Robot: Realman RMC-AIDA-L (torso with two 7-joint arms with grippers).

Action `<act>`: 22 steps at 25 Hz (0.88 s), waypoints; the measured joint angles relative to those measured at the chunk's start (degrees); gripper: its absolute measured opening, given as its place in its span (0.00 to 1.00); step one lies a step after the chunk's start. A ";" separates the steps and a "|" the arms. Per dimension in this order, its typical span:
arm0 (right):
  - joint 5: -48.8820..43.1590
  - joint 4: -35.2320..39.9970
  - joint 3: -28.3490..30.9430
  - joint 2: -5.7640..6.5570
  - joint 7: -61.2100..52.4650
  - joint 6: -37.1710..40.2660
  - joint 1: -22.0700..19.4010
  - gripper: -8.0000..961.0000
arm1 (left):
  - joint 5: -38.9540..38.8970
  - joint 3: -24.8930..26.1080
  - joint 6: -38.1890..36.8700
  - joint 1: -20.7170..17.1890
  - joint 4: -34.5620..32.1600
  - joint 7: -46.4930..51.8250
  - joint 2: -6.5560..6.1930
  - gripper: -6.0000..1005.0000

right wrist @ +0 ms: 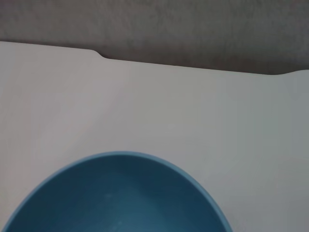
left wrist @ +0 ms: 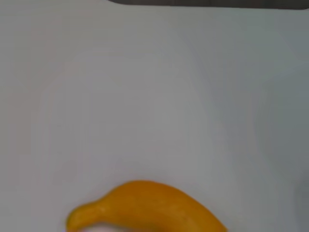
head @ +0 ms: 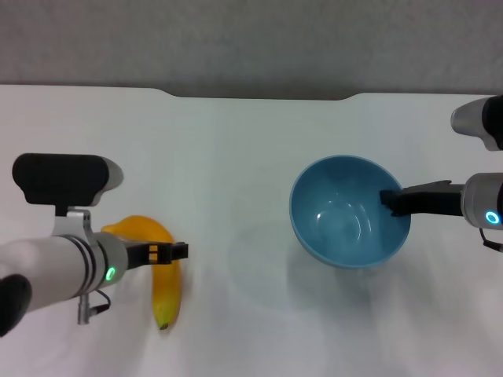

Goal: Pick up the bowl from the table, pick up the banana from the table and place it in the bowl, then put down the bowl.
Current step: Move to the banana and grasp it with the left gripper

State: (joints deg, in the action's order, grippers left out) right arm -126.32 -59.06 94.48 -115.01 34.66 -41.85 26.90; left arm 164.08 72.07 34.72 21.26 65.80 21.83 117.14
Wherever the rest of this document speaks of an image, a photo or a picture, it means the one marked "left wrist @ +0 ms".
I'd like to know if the yellow banana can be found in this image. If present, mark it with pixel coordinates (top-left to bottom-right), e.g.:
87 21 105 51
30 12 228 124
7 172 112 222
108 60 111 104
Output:
66 179 229 232

